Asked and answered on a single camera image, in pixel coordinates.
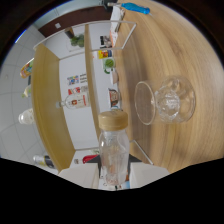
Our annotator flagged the clear bottle wooden cap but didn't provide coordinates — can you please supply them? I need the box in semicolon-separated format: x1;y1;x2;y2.
98;109;131;186

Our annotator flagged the blue liquor bottle silver cap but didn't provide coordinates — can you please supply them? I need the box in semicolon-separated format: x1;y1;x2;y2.
107;1;152;16

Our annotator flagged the tall black silver can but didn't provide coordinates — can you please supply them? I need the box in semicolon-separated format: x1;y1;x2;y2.
32;154;54;168

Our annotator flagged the two-tier wood shelf rack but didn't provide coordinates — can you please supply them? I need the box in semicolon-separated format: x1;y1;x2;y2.
31;19;154;174

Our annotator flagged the clear glass with ice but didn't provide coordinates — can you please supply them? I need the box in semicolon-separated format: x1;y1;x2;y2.
133;75;197;126

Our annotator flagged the clear bottle red label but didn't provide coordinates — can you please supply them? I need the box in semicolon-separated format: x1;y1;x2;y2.
55;93;92;110

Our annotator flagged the clear bottle green cap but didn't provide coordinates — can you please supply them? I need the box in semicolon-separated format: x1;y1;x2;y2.
22;84;33;99

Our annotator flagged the yellow drink can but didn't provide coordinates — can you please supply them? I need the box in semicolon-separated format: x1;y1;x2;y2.
19;58;35;79

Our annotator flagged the brown door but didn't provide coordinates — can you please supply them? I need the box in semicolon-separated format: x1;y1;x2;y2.
38;5;113;38

